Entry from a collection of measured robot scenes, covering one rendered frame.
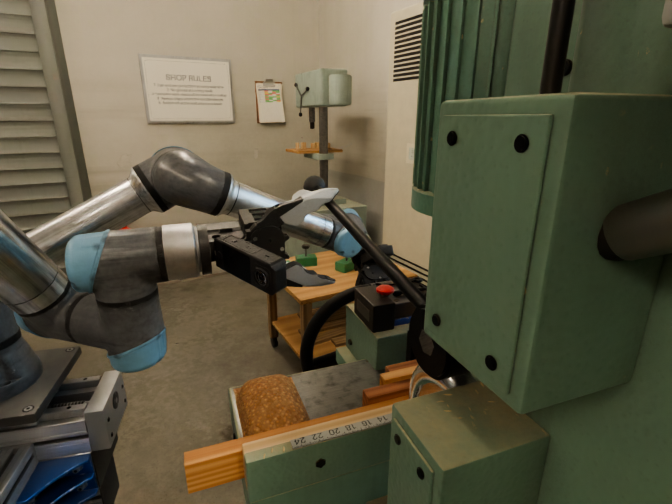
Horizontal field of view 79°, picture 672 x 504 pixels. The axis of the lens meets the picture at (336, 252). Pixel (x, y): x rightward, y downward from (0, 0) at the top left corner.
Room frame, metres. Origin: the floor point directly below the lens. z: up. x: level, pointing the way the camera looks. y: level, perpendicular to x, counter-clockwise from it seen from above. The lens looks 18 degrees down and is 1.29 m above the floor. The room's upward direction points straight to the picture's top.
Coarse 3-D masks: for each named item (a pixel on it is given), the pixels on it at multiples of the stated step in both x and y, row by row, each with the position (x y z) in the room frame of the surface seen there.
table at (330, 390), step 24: (336, 360) 0.68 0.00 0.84; (360, 360) 0.59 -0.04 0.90; (312, 384) 0.53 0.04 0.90; (336, 384) 0.53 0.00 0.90; (360, 384) 0.53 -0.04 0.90; (312, 408) 0.48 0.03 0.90; (336, 408) 0.48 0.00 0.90; (240, 432) 0.43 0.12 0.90; (336, 480) 0.36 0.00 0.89; (360, 480) 0.37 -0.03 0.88; (384, 480) 0.38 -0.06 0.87
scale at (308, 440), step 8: (384, 416) 0.39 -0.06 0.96; (352, 424) 0.38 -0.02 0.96; (360, 424) 0.38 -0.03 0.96; (368, 424) 0.38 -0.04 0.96; (376, 424) 0.38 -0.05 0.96; (320, 432) 0.37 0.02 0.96; (328, 432) 0.37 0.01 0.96; (336, 432) 0.37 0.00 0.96; (344, 432) 0.37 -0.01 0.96; (352, 432) 0.37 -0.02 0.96; (296, 440) 0.36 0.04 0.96; (304, 440) 0.36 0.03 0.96; (312, 440) 0.36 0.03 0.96; (320, 440) 0.36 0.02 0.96; (296, 448) 0.35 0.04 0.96
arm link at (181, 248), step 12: (168, 228) 0.51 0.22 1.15; (180, 228) 0.51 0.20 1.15; (192, 228) 0.52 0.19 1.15; (168, 240) 0.49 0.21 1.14; (180, 240) 0.50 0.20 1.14; (192, 240) 0.50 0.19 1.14; (168, 252) 0.49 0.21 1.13; (180, 252) 0.49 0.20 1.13; (192, 252) 0.50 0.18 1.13; (168, 264) 0.48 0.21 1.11; (180, 264) 0.49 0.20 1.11; (192, 264) 0.50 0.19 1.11; (168, 276) 0.49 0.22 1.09; (180, 276) 0.50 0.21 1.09; (192, 276) 0.51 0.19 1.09
